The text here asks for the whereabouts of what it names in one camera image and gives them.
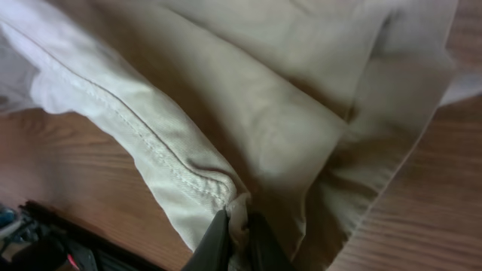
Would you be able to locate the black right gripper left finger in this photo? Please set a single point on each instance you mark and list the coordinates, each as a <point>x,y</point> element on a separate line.
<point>213,252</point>

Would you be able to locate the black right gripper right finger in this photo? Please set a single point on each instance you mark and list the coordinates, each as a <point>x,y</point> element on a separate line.
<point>265,253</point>

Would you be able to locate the beige khaki shorts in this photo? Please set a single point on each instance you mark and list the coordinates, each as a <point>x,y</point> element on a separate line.
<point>143,119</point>

